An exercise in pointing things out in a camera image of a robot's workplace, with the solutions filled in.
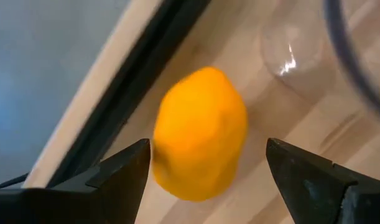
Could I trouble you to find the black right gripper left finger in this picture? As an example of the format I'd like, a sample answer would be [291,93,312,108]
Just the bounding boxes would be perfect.
[24,138,152,224]

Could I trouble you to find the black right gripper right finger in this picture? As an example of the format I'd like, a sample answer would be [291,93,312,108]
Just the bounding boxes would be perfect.
[265,138,380,224]

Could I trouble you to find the orange fruit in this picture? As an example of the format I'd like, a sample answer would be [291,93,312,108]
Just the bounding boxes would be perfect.
[152,65,249,202]

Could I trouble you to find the clear plastic container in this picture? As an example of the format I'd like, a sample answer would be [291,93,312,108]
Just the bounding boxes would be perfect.
[259,0,380,125]

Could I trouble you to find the black metal table frame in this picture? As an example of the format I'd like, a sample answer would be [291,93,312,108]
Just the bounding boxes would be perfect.
[46,0,212,188]

